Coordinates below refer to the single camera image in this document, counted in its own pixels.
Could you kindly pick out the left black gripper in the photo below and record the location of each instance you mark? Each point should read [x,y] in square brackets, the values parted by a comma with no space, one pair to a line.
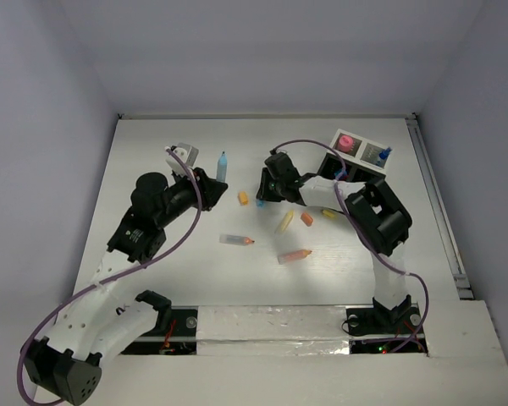
[201,189]

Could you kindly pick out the dark orange marker cap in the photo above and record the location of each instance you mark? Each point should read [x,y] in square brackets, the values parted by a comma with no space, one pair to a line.
[306,218]

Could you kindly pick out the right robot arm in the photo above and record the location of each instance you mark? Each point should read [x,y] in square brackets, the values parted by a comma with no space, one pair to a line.
[375,212]

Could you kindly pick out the light blue marker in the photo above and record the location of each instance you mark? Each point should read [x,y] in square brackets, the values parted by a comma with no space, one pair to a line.
[222,168]

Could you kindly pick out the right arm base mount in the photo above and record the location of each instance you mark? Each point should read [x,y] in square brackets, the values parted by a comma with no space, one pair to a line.
[368,335]

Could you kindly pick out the clear blue cap bottle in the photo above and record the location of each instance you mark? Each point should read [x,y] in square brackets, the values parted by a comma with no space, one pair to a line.
[383,156]

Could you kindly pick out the orange tip clear marker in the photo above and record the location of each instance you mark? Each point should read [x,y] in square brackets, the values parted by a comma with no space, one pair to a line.
[235,240]

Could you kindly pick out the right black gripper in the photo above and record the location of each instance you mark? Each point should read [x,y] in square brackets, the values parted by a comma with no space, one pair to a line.
[264,193]

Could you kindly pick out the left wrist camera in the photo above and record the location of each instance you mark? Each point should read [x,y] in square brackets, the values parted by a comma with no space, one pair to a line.
[186,153]

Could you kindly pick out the red orange marker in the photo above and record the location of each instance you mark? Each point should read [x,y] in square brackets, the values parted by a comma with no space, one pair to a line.
[297,255]

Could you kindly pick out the yellow marker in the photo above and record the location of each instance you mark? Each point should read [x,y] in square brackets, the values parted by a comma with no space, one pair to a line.
[285,222]

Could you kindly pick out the aluminium rail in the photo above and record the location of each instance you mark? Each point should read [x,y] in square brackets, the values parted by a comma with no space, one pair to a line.
[461,280]

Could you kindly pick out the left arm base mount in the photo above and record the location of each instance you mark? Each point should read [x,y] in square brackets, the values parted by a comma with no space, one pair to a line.
[179,339]

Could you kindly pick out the black and white organizer box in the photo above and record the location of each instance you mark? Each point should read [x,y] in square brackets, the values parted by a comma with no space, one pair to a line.
[360,163]

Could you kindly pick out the pink cap marker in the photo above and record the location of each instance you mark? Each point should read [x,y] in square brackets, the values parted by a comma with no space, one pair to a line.
[345,143]

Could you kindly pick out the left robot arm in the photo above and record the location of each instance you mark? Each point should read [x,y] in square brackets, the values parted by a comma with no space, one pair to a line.
[116,308]

